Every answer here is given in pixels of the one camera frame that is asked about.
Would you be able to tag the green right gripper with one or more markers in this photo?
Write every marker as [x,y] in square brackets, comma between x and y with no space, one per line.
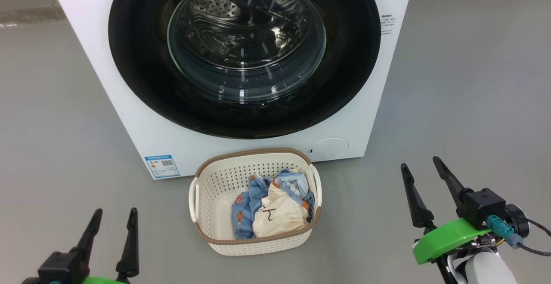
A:
[447,236]

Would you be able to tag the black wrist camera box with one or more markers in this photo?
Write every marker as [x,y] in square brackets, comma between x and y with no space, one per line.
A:
[480,206]
[60,269]

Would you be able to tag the cream perforated laundry basket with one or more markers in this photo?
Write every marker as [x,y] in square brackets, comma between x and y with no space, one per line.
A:
[215,189]

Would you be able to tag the cream garment with black mark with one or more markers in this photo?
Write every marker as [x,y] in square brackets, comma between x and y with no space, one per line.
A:
[280,219]

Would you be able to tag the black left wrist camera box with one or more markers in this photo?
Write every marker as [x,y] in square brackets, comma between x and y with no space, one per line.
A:
[60,269]

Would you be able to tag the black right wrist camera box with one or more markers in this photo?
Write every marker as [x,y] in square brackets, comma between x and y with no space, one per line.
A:
[480,206]

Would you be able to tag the blue garment with orange print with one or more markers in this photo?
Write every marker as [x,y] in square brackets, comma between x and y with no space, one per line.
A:
[243,215]

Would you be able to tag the small printed text label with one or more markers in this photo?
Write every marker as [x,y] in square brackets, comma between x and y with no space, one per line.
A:
[386,24]

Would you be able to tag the round drain filter cover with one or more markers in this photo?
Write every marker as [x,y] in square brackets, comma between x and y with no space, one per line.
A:
[329,149]

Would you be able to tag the black round glass washer door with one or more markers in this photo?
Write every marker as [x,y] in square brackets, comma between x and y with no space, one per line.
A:
[137,81]

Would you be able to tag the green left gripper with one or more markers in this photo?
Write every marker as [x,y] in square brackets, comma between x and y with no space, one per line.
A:
[103,280]

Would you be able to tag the blue energy label sticker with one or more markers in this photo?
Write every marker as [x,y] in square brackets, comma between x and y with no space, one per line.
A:
[162,166]

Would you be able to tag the white front-load washing machine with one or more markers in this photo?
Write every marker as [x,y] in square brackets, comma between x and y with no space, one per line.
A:
[107,103]

